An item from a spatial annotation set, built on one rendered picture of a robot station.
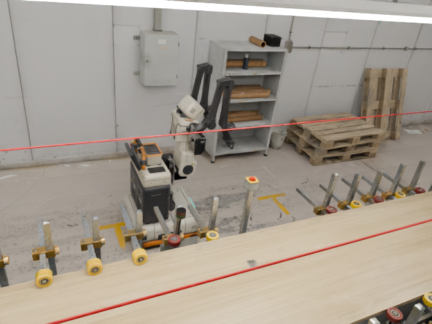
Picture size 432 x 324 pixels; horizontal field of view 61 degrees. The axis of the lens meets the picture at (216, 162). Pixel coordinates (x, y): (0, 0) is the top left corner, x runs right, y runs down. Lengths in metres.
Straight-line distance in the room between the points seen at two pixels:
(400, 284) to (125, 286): 1.60
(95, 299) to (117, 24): 3.19
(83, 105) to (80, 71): 0.41
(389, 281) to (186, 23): 3.53
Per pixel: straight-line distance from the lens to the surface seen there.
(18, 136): 4.82
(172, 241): 2.35
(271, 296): 2.15
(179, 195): 3.83
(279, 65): 5.07
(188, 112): 3.15
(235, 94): 4.80
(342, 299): 2.28
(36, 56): 4.49
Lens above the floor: 2.48
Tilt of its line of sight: 29 degrees down
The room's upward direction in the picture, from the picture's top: 7 degrees clockwise
